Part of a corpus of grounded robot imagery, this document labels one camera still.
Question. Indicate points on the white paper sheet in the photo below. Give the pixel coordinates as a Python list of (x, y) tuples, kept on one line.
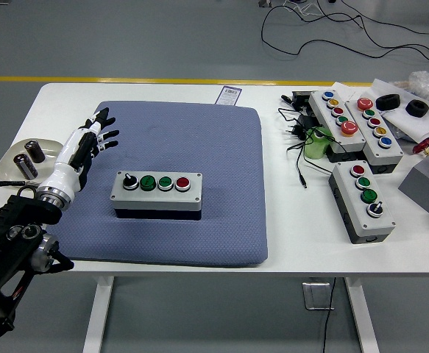
[(413, 123), (341, 88)]

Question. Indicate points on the purple-edged white label card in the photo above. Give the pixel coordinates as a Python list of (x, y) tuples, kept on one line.
[(229, 95)]

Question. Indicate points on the grey block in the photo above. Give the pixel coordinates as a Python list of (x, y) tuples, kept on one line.
[(422, 187)]

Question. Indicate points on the metal floor socket plate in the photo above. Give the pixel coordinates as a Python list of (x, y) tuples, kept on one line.
[(311, 296)]

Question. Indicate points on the light green cup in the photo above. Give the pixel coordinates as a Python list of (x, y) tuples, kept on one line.
[(315, 149)]

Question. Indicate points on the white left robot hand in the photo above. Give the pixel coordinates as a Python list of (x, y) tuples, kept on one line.
[(63, 169)]

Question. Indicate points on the clear bubble wrap bag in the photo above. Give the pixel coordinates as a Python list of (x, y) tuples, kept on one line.
[(425, 82)]

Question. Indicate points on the grey five-button control box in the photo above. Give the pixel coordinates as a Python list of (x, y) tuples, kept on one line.
[(392, 154), (326, 115)]

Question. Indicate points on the beige shallow tray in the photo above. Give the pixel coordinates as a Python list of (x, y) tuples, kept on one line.
[(50, 147)]

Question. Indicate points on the small black electronic module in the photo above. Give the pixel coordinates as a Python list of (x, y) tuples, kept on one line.
[(301, 98)]

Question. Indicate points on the grey four-button control box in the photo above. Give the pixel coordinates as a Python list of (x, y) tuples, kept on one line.
[(155, 198), (350, 206)]

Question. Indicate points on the blue-grey textured mat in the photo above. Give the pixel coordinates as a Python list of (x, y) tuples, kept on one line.
[(199, 139)]

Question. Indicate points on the dark cylindrical capacitor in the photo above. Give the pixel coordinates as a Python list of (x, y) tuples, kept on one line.
[(35, 152), (25, 167)]

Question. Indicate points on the small red part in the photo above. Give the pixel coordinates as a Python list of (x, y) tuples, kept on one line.
[(420, 147)]

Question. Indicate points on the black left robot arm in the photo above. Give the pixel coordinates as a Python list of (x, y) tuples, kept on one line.
[(11, 250)]

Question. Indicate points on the white table leg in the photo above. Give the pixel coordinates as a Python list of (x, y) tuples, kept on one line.
[(363, 316), (98, 316)]

